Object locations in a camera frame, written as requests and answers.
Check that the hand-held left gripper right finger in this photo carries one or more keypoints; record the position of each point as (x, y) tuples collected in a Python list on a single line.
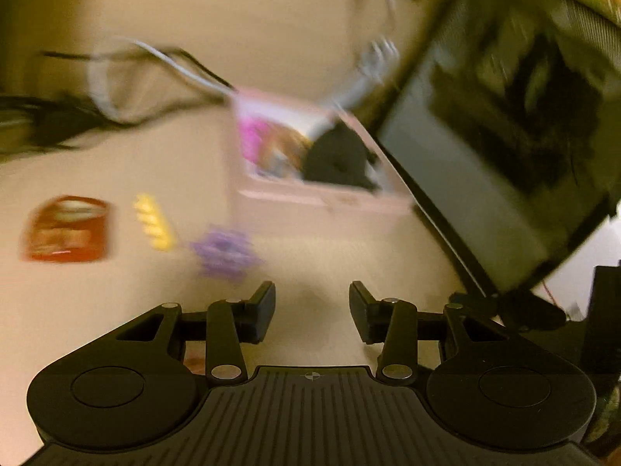
[(359, 301)]

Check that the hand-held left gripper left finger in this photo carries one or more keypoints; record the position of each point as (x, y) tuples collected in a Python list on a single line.
[(264, 301)]

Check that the purple crystal flower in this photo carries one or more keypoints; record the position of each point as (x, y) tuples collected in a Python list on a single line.
[(223, 252)]

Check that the pink cardboard box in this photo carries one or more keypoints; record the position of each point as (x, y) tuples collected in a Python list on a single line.
[(310, 199)]

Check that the yellow building brick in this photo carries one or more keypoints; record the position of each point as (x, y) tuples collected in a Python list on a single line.
[(153, 225)]

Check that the black plush toy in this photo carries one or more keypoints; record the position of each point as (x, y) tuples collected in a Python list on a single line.
[(334, 155)]

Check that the pink toy strainer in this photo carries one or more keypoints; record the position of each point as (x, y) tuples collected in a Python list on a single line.
[(254, 136)]

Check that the red snack packet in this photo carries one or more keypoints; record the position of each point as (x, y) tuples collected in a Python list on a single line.
[(65, 230)]

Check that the computer case with glass panel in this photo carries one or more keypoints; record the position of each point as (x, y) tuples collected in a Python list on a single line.
[(485, 131)]

